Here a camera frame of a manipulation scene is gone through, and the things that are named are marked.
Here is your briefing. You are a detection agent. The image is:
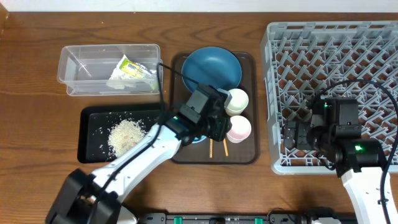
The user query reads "light blue bowl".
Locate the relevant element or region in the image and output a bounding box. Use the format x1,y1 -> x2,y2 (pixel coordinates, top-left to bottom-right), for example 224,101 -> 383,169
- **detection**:
192,136 -> 206,144

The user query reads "white cup pink inside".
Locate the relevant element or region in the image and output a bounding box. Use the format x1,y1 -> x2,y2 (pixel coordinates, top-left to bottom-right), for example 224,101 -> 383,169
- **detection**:
226,116 -> 251,143

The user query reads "white cup green inside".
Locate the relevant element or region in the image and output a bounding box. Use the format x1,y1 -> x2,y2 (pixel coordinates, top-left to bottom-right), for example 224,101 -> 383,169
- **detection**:
225,88 -> 249,116

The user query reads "pile of rice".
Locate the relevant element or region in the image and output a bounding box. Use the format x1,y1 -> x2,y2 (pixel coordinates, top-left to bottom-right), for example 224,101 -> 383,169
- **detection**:
96,112 -> 147,160

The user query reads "yellow green snack wrapper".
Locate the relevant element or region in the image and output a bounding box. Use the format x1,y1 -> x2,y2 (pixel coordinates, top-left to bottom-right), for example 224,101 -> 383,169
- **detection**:
117,57 -> 152,79

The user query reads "white napkin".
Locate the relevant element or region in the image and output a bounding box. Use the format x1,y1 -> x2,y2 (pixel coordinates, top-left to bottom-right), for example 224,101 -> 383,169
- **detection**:
106,55 -> 157,90

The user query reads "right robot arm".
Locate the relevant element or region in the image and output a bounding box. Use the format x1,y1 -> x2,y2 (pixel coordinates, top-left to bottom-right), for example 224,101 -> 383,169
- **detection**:
283,98 -> 397,223

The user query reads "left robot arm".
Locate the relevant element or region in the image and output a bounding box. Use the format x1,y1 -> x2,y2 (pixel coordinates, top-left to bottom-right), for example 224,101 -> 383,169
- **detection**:
45,84 -> 232,223

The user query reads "grey dishwasher rack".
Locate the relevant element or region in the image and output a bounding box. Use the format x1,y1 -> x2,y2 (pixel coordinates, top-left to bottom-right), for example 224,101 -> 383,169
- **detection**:
261,21 -> 397,175

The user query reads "black waste tray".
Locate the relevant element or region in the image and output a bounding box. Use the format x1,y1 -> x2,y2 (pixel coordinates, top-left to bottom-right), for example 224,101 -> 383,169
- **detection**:
77,103 -> 160,164

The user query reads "clear plastic waste bin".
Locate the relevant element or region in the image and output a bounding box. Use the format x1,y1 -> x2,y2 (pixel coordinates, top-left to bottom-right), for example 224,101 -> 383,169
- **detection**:
57,44 -> 163,96

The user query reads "left wooden chopstick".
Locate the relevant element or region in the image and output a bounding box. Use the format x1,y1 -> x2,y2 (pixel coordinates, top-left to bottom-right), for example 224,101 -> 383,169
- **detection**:
209,139 -> 213,158

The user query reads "wooden chopstick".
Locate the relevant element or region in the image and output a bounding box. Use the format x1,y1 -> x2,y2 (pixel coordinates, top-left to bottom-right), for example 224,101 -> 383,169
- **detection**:
223,138 -> 229,157
209,139 -> 213,158

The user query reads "right wooden chopstick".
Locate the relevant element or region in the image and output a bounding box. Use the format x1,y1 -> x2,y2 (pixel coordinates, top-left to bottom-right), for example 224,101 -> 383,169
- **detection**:
223,138 -> 229,157

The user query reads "brown serving tray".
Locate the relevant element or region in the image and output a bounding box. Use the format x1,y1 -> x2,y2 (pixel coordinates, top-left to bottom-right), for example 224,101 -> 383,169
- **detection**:
172,52 -> 260,165

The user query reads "dark blue plate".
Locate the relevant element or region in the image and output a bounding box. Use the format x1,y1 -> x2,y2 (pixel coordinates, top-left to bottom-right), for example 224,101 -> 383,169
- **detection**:
182,47 -> 243,93

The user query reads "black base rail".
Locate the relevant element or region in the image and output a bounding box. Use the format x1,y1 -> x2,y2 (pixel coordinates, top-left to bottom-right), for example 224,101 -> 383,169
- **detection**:
133,212 -> 358,224

